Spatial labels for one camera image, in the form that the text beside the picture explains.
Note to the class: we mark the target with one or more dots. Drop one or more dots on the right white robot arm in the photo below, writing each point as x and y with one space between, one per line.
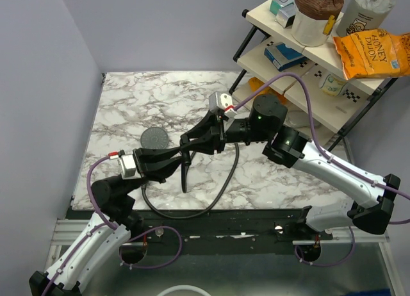
371 197

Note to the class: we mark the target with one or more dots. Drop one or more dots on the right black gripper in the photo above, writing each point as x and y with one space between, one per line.
216 140

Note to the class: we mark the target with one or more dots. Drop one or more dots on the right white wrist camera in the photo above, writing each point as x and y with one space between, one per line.
221 103

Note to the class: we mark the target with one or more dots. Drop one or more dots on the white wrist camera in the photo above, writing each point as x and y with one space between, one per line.
126 162
221 103

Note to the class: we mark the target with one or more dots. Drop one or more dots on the white round rim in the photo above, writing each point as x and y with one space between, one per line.
189 288

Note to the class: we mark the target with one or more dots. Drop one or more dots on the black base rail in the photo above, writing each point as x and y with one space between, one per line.
220 232

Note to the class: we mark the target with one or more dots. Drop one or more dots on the yellow clip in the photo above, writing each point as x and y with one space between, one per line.
329 25

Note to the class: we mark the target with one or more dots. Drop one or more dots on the grey shower head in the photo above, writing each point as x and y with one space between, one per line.
154 138

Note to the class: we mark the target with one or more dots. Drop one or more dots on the cream three-tier shelf rack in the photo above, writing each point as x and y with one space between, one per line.
337 115

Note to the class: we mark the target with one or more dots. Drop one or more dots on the black T-shaped fitting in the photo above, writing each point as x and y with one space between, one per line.
186 158

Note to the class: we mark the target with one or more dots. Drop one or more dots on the teal small box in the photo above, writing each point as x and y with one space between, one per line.
277 5

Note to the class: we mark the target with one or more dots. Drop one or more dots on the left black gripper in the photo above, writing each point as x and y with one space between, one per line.
155 164

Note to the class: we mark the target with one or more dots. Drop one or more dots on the white cup brown lid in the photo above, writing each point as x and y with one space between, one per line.
311 17

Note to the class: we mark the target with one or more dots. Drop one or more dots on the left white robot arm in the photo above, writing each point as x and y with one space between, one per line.
113 223

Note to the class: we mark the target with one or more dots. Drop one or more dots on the blue box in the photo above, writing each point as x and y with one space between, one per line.
282 56

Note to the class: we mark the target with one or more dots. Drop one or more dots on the silver small box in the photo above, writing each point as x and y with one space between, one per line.
286 15

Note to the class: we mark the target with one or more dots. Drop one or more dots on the grey cylindrical canister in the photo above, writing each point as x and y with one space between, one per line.
362 15

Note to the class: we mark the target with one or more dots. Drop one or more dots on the orange honey dijon bag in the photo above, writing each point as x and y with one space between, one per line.
373 54

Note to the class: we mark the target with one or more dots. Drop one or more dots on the orange snack bag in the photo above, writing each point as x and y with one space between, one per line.
255 84

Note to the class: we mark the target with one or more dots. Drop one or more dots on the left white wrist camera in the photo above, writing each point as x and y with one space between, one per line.
126 162

